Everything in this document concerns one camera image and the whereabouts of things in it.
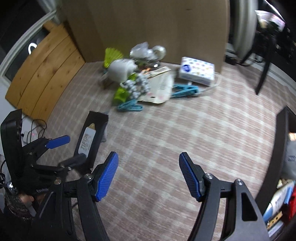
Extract black comb package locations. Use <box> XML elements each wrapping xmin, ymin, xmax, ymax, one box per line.
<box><xmin>74</xmin><ymin>111</ymin><xmax>109</xmax><ymax>166</ymax></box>

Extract teal plastic clip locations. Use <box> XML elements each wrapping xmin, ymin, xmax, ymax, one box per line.
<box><xmin>117</xmin><ymin>99</ymin><xmax>144</xmax><ymax>111</ymax></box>

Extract white electric device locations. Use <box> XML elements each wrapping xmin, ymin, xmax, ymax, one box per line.
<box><xmin>108</xmin><ymin>59</ymin><xmax>137</xmax><ymax>83</ymax></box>

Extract blue clothespin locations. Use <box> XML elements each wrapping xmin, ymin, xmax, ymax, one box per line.
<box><xmin>171</xmin><ymin>84</ymin><xmax>199</xmax><ymax>98</ymax></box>

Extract white tissue pack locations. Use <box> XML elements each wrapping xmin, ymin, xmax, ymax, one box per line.
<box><xmin>178</xmin><ymin>57</ymin><xmax>215</xmax><ymax>86</ymax></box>

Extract red pouch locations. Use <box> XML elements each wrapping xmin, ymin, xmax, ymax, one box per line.
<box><xmin>287</xmin><ymin>187</ymin><xmax>296</xmax><ymax>223</ymax></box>

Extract white blue bottle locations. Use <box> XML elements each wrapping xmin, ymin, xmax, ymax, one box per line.
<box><xmin>263</xmin><ymin>180</ymin><xmax>295</xmax><ymax>224</ymax></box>

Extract black storage box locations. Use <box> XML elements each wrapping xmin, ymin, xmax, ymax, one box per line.
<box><xmin>255</xmin><ymin>106</ymin><xmax>295</xmax><ymax>240</ymax></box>

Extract green plastic wrapper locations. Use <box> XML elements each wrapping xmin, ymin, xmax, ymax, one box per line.
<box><xmin>112</xmin><ymin>73</ymin><xmax>138</xmax><ymax>106</ymax></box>

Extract pine wood board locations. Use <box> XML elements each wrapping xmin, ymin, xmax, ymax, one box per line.
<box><xmin>5</xmin><ymin>21</ymin><xmax>85</xmax><ymax>121</ymax></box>

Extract grey bead massager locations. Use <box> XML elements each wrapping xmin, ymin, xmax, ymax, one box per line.
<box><xmin>120</xmin><ymin>73</ymin><xmax>151</xmax><ymax>99</ymax></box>

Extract white printed sachet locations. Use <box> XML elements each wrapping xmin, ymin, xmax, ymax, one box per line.
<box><xmin>137</xmin><ymin>66</ymin><xmax>174</xmax><ymax>104</ymax></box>

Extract clear plastic bag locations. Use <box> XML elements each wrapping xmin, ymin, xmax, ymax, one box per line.
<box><xmin>129</xmin><ymin>42</ymin><xmax>155</xmax><ymax>60</ymax></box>

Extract tape roll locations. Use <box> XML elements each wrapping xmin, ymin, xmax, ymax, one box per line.
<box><xmin>152</xmin><ymin>45</ymin><xmax>167</xmax><ymax>60</ymax></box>

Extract black power strip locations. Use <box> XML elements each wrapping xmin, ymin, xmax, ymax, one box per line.
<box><xmin>224</xmin><ymin>55</ymin><xmax>237</xmax><ymax>66</ymax></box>

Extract wooden cabinet panel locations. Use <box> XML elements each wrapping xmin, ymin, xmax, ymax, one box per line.
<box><xmin>61</xmin><ymin>1</ymin><xmax>230</xmax><ymax>72</ymax></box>

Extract black tripod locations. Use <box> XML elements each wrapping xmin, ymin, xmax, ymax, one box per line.
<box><xmin>240</xmin><ymin>34</ymin><xmax>278</xmax><ymax>95</ymax></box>

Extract white usb cable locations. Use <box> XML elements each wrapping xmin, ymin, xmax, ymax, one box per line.
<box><xmin>188</xmin><ymin>71</ymin><xmax>222</xmax><ymax>95</ymax></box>

